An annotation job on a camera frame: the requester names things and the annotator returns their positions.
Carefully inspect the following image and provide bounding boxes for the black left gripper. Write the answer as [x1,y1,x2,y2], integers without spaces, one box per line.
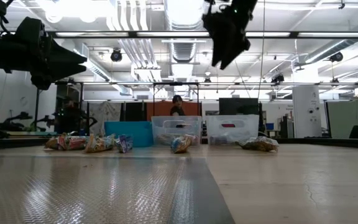
[11,17,88,91]

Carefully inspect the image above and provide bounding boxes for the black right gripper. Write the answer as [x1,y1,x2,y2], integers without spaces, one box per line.
[203,0,259,70]

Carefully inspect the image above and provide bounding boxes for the orange blue snack bag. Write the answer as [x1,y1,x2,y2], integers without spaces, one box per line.
[170,134,193,154]

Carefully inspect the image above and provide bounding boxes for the teal plastic bin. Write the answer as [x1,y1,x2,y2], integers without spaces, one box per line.
[104,120,154,148]

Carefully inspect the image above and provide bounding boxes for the grey blue granola bar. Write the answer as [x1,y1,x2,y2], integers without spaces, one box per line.
[116,134,134,154]

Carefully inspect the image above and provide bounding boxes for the multicolour granola bar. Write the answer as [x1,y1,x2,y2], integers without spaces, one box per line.
[154,133,201,146]

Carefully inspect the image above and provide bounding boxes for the red orange granola bar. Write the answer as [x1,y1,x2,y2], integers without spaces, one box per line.
[44,133,89,152]

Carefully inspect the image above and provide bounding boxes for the large black screen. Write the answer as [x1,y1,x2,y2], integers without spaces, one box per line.
[218,97,260,116]

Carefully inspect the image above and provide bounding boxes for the black hanging spotlight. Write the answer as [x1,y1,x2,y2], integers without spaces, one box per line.
[109,48,123,63]
[270,73,285,85]
[328,51,344,63]

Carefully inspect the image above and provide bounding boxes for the person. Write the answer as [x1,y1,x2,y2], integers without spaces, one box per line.
[169,95,186,117]
[53,96,83,136]

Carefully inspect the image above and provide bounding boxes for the grey draped cover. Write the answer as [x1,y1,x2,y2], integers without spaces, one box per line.
[88,101,122,134]

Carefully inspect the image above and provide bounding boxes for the clear plastic bin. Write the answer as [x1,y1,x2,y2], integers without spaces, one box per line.
[150,115,203,147]
[206,114,260,146]

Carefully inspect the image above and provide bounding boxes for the orange partition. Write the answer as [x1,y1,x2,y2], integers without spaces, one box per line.
[146,101,202,122]

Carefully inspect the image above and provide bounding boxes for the yellow snack bag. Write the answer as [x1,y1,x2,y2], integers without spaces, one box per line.
[84,133,117,154]

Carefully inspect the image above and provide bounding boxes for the white square column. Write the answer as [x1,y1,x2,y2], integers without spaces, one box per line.
[291,84,323,138]

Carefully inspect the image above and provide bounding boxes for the grey-edged textured mat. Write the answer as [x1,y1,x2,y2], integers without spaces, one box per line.
[0,155,236,224]

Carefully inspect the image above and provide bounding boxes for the grey green partition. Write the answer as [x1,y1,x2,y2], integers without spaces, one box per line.
[326,101,358,139]

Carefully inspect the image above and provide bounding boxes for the silver ceiling duct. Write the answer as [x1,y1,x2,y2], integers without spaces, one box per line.
[163,0,208,63]

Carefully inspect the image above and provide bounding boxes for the black background rig frame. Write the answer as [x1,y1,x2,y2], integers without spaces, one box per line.
[152,82,200,118]

